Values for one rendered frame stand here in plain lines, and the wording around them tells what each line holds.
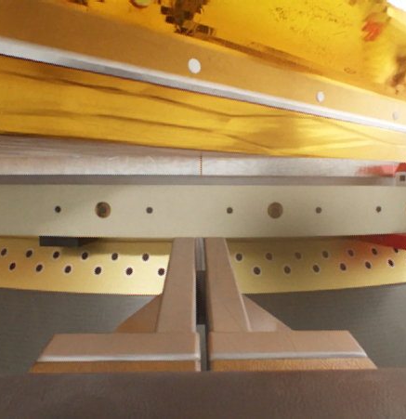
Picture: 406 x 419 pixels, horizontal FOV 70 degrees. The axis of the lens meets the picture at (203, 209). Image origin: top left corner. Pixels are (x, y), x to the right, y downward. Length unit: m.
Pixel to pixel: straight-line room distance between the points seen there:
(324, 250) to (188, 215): 0.16
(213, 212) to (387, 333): 0.22
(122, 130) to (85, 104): 0.03
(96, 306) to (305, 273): 0.21
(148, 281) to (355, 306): 0.21
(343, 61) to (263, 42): 0.11
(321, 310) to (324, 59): 0.26
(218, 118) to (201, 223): 0.09
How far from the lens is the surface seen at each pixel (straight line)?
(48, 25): 0.24
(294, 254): 0.33
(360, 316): 0.36
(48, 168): 0.35
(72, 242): 0.31
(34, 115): 0.22
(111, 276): 0.31
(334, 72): 0.38
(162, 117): 0.24
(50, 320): 0.34
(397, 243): 0.34
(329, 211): 0.29
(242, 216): 0.26
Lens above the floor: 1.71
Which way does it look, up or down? 5 degrees down
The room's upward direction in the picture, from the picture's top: straight up
